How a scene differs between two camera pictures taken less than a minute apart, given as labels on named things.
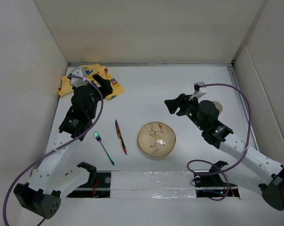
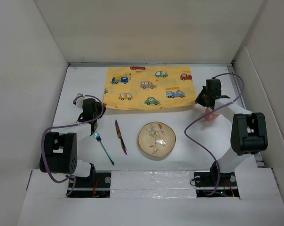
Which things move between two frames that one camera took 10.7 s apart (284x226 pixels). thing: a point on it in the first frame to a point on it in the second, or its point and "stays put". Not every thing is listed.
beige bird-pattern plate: [156, 139] stays put
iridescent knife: [119, 133] stays put
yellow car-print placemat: [66, 86] to [149, 87]
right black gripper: [173, 104] to [199, 99]
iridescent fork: [98, 139] stays put
